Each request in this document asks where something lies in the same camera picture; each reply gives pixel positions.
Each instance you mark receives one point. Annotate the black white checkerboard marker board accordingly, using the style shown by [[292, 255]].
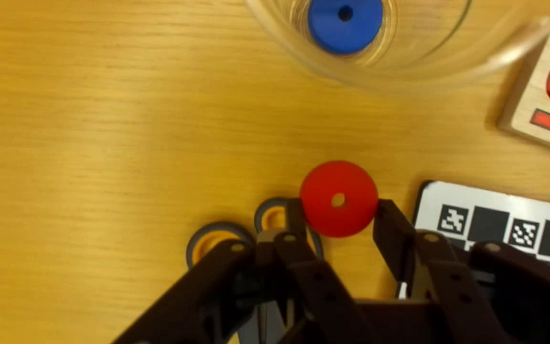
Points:
[[496, 220]]

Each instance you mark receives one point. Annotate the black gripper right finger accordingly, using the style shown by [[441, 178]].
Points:
[[401, 249]]

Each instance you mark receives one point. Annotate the blue plastic disc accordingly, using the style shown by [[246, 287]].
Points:
[[343, 22]]

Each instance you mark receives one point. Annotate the clear plastic cup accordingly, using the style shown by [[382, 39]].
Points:
[[427, 50]]

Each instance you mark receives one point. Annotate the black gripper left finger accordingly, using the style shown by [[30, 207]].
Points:
[[299, 268]]

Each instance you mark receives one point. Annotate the orange plastic disc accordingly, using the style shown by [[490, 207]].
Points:
[[338, 197]]

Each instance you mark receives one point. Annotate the wooden number puzzle board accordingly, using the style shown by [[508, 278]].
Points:
[[523, 108]]

